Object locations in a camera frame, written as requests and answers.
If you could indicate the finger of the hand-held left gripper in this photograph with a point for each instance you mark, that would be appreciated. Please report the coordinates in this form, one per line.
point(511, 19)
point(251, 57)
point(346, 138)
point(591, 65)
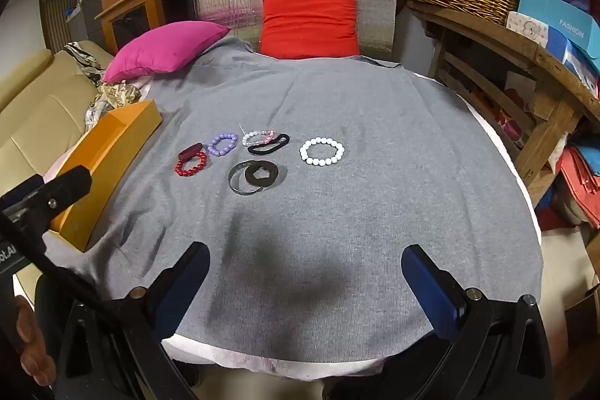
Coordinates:
point(21, 190)
point(63, 194)

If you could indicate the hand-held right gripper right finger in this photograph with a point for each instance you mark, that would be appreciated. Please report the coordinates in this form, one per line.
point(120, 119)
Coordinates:
point(429, 287)

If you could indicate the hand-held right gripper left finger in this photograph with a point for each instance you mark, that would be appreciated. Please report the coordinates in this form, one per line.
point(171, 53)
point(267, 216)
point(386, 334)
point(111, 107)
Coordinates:
point(180, 292)

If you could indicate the orange cardboard box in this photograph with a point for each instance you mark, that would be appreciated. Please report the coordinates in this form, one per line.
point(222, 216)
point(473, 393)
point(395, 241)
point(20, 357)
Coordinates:
point(112, 137)

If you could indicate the dark metal bangle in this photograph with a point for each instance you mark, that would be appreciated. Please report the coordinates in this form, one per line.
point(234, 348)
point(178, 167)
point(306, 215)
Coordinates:
point(231, 182)

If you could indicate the person's left hand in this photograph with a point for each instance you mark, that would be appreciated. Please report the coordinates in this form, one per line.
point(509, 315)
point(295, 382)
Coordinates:
point(33, 339)

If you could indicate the beige leather sofa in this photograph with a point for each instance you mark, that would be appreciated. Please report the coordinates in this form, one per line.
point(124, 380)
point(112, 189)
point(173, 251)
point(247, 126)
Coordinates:
point(42, 119)

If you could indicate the beige floral cloth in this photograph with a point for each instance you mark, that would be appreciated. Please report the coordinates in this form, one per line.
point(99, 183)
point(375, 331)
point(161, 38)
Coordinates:
point(117, 95)

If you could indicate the dark red hair clip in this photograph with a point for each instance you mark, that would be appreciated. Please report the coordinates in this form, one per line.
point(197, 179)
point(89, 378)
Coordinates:
point(190, 150)

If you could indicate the black white striped cloth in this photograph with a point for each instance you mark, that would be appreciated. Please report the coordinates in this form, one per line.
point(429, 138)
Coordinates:
point(79, 53)

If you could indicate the magenta pillow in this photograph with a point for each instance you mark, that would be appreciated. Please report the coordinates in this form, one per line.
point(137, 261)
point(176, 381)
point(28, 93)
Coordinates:
point(159, 48)

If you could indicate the wooden slat shutter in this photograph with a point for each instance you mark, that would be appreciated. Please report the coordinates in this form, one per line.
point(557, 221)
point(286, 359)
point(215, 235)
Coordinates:
point(61, 15)

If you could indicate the coral fabric bag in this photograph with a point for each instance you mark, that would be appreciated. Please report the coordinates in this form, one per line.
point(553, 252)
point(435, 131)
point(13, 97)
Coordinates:
point(583, 189)

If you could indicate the white red print bag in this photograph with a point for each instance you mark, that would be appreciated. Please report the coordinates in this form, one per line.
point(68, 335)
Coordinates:
point(515, 114)

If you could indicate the grey cloth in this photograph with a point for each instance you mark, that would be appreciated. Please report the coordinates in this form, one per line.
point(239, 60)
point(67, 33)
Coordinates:
point(328, 100)

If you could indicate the rustic wooden table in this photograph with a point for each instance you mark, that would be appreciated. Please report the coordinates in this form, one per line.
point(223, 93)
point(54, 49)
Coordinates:
point(539, 62)

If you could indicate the white patterned box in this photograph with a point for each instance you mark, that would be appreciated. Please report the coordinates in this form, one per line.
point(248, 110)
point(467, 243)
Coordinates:
point(527, 30)

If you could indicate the red pillow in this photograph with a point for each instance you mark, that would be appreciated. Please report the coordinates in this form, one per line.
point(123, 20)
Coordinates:
point(309, 23)

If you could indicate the blue cardboard box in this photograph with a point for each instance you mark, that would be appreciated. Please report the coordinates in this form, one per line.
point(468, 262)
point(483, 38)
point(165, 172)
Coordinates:
point(553, 13)

